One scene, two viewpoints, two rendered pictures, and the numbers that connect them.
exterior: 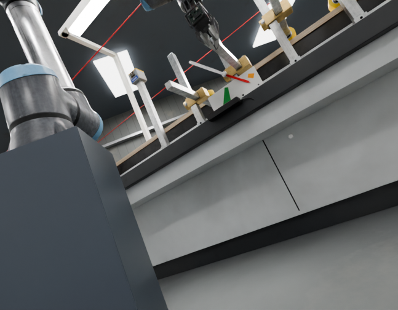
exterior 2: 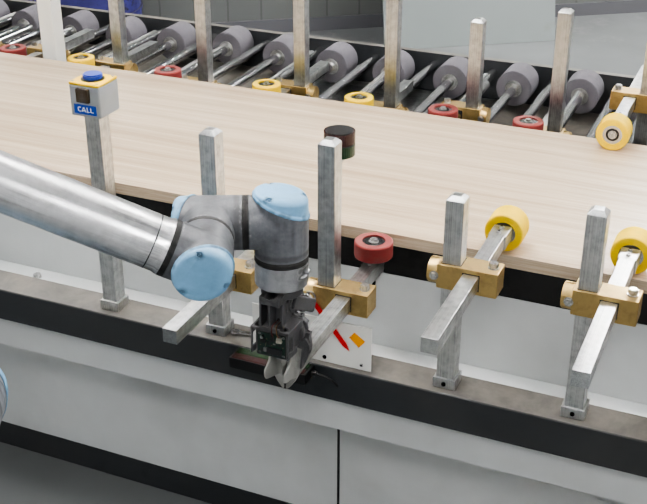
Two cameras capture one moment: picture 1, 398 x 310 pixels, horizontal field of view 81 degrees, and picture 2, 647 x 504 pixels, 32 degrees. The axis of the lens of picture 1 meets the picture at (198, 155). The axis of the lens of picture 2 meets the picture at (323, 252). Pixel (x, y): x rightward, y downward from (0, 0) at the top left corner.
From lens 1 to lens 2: 186 cm
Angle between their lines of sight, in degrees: 40
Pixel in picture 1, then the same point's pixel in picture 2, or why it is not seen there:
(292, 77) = (419, 409)
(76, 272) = not seen: outside the picture
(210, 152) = (210, 381)
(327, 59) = (484, 431)
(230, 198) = (220, 416)
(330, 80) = (476, 445)
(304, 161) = (391, 455)
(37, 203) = not seen: outside the picture
